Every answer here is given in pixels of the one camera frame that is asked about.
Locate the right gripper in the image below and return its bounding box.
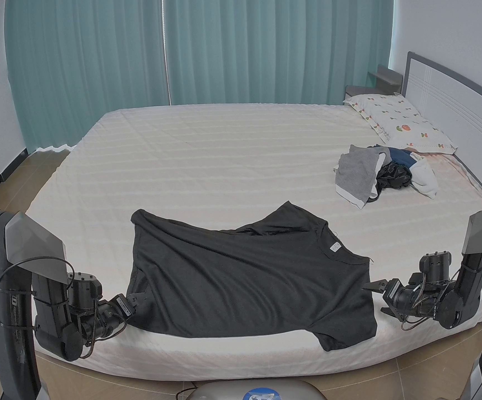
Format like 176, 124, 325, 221
381, 278, 418, 323

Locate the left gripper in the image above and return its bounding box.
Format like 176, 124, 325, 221
98, 292, 137, 334

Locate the black T-shirt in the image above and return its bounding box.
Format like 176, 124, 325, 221
126, 200, 378, 352

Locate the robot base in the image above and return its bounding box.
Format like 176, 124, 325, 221
187, 379, 323, 400

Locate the pile of clothes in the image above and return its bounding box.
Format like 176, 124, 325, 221
334, 144, 439, 211

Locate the bed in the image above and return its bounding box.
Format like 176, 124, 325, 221
30, 50, 482, 384

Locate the white printed pillow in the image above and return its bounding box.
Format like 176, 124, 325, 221
343, 93, 458, 154

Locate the grey bedside table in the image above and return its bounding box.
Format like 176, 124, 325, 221
344, 65, 404, 98

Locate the blue-green curtain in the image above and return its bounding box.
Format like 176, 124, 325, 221
5, 0, 170, 151
164, 0, 394, 105

